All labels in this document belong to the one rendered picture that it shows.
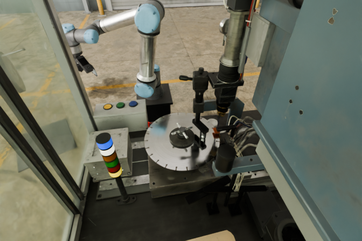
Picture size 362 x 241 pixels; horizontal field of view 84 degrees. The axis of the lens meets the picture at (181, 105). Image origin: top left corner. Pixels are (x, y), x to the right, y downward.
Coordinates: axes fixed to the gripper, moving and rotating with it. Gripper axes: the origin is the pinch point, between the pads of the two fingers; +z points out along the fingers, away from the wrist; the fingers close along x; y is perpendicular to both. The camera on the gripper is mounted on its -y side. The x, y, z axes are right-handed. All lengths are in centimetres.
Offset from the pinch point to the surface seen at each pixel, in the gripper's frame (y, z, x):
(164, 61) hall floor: 110, 91, -173
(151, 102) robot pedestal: -31.2, 16.3, -25.3
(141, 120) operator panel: -47.0, 7.9, -4.2
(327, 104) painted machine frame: -119, -55, 15
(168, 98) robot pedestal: -37, 16, -36
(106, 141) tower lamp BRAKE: -75, -25, 28
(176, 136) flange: -78, -5, 0
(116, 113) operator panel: -39.0, 1.3, 5.3
